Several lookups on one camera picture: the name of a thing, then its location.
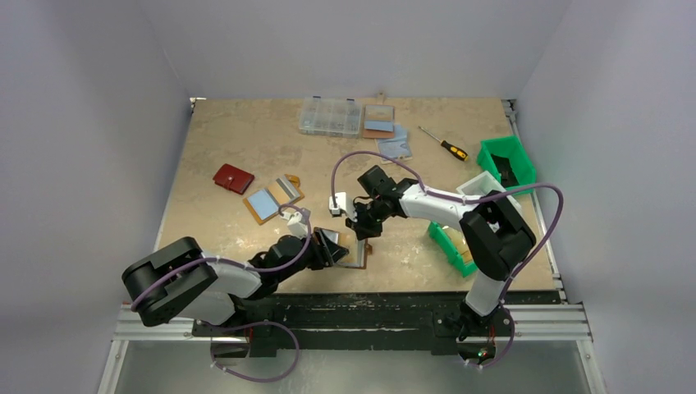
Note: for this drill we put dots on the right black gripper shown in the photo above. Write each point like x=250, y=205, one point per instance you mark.
x=363, y=221

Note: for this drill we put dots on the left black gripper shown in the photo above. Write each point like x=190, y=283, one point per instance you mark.
x=321, y=249

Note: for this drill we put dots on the brown leather card holder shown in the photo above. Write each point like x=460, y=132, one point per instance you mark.
x=358, y=251

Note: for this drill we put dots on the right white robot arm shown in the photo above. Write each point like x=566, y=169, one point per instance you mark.
x=497, y=236

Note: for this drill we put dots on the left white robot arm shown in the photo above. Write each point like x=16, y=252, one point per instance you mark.
x=180, y=280

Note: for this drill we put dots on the green bin with cards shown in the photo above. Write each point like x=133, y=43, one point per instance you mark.
x=455, y=248

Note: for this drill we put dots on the open tan card holder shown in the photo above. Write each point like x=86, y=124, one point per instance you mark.
x=264, y=204

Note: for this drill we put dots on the blue transparent card sleeve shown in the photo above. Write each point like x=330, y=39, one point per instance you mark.
x=397, y=147

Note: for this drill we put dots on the open brown card holder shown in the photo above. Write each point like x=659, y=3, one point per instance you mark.
x=378, y=122

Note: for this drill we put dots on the dark red card holder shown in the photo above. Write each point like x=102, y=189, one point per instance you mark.
x=233, y=179

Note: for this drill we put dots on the clear plastic organizer box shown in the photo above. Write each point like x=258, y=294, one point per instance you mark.
x=332, y=117

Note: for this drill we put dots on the yellow black screwdriver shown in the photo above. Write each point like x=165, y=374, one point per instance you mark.
x=452, y=149

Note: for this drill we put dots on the white small bin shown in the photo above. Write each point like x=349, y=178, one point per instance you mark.
x=480, y=186

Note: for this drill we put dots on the green bin far right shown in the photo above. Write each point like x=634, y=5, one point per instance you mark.
x=507, y=161

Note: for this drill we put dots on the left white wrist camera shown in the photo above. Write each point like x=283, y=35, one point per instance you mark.
x=297, y=223

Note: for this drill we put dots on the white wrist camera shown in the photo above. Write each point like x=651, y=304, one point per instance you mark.
x=297, y=223
x=337, y=204

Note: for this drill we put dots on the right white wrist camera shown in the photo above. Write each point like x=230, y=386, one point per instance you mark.
x=337, y=204

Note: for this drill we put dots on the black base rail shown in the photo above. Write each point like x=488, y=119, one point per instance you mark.
x=402, y=321

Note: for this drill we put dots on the aluminium frame rail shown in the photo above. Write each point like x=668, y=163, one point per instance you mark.
x=532, y=323

